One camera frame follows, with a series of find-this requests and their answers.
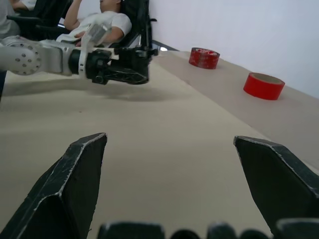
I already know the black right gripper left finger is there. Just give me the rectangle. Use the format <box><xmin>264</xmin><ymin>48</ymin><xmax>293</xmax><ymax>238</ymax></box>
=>
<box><xmin>0</xmin><ymin>132</ymin><xmax>108</xmax><ymax>239</ymax></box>

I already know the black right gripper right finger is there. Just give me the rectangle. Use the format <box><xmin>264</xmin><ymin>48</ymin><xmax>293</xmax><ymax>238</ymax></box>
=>
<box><xmin>233</xmin><ymin>135</ymin><xmax>319</xmax><ymax>239</ymax></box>

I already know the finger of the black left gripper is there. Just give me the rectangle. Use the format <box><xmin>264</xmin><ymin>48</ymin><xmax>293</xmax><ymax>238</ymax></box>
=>
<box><xmin>114</xmin><ymin>46</ymin><xmax>159</xmax><ymax>66</ymax></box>
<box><xmin>106</xmin><ymin>67</ymin><xmax>150</xmax><ymax>86</ymax></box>

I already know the black flat glossy object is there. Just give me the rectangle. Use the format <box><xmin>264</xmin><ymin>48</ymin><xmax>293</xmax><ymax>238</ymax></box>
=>
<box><xmin>151</xmin><ymin>39</ymin><xmax>180</xmax><ymax>52</ymax></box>

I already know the black office chair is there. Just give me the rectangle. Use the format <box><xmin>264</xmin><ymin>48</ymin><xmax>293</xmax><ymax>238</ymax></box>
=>
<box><xmin>107</xmin><ymin>0</ymin><xmax>158</xmax><ymax>50</ymax></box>

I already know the person in white t-shirt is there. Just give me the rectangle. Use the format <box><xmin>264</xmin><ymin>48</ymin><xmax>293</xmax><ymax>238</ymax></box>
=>
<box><xmin>56</xmin><ymin>0</ymin><xmax>133</xmax><ymax>48</ymax></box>

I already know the beige table cloth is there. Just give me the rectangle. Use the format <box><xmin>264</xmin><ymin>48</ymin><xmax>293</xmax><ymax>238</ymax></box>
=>
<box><xmin>0</xmin><ymin>48</ymin><xmax>319</xmax><ymax>239</ymax></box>

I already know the printed dark red tape roll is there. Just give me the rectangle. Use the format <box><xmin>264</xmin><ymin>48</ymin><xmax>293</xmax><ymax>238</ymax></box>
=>
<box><xmin>188</xmin><ymin>47</ymin><xmax>221</xmax><ymax>70</ymax></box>

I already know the black armrest chair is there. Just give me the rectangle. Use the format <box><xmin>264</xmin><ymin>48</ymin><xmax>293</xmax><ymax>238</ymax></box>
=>
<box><xmin>6</xmin><ymin>0</ymin><xmax>75</xmax><ymax>42</ymax></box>

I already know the plain bright red tape roll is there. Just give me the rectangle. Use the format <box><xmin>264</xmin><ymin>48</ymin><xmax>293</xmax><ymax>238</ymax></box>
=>
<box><xmin>243</xmin><ymin>72</ymin><xmax>286</xmax><ymax>101</ymax></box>

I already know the person in grey shirt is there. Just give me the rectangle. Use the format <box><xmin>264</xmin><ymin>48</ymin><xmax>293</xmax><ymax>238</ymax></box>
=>
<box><xmin>0</xmin><ymin>0</ymin><xmax>21</xmax><ymax>40</ymax></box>

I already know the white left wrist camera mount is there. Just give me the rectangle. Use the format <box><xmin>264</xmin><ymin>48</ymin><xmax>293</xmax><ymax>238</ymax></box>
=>
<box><xmin>78</xmin><ymin>22</ymin><xmax>120</xmax><ymax>80</ymax></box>

